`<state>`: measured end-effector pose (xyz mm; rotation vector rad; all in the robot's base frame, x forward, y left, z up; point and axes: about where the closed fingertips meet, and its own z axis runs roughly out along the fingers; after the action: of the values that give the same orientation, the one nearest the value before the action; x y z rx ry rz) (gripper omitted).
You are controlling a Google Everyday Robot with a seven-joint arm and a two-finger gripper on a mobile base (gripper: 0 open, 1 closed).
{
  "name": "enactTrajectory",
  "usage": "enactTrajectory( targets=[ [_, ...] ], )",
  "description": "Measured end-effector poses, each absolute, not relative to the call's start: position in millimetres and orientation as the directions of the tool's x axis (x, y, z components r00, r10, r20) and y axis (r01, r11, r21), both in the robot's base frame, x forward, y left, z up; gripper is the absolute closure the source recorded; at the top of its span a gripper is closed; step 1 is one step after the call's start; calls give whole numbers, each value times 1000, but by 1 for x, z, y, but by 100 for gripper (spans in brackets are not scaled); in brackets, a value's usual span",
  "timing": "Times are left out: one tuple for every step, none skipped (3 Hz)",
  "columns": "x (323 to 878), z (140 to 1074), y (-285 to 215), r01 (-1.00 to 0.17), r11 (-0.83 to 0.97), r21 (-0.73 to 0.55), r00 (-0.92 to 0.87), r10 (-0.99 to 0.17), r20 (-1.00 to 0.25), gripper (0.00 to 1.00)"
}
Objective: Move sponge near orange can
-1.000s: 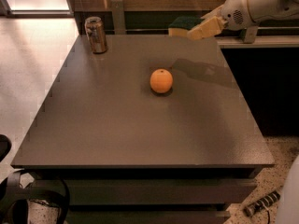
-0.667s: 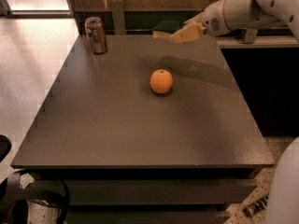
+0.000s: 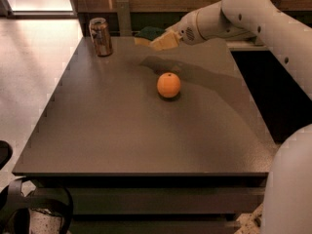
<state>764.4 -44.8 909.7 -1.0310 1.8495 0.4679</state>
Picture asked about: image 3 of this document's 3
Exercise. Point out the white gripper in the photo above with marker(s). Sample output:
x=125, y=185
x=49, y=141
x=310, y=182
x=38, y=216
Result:
x=186, y=30

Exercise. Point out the green and yellow sponge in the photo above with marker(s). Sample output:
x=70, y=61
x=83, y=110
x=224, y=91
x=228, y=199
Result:
x=148, y=36

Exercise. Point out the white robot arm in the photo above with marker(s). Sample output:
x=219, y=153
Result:
x=281, y=83

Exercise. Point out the orange soda can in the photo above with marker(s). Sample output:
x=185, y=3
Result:
x=100, y=35

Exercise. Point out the orange fruit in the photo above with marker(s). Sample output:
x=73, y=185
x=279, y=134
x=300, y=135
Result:
x=168, y=85

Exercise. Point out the grey cabinet drawer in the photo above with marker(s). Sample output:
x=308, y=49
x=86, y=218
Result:
x=154, y=227
x=165, y=201

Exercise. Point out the lower grey cabinet drawer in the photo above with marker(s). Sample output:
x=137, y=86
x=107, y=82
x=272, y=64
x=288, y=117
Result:
x=154, y=227

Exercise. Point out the black chair base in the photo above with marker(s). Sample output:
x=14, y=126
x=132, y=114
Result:
x=38, y=212

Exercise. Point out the left metal wall bracket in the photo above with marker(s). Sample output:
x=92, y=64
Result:
x=124, y=17

